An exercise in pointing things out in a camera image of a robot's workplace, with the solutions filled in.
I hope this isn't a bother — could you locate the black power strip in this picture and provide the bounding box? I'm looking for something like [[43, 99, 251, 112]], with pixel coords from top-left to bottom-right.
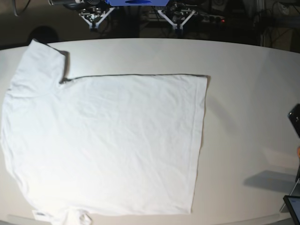
[[200, 15, 225, 24]]

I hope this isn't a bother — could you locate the black tablet screen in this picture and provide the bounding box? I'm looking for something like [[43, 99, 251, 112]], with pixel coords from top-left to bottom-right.
[[283, 195, 300, 225]]

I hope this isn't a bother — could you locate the white T-shirt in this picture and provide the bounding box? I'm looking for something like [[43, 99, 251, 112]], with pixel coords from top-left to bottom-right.
[[0, 41, 207, 225]]

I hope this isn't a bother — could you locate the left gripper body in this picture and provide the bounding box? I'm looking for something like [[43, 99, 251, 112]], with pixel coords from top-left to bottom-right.
[[157, 6, 199, 32]]

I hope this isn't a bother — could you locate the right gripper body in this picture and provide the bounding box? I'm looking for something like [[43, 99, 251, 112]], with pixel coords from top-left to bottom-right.
[[79, 7, 110, 31]]

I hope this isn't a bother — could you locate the blue box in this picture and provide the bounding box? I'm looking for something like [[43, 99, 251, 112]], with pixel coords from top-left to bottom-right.
[[105, 0, 169, 7]]

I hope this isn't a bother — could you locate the black phone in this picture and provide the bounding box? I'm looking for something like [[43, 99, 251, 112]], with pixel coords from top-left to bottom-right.
[[288, 104, 300, 137]]

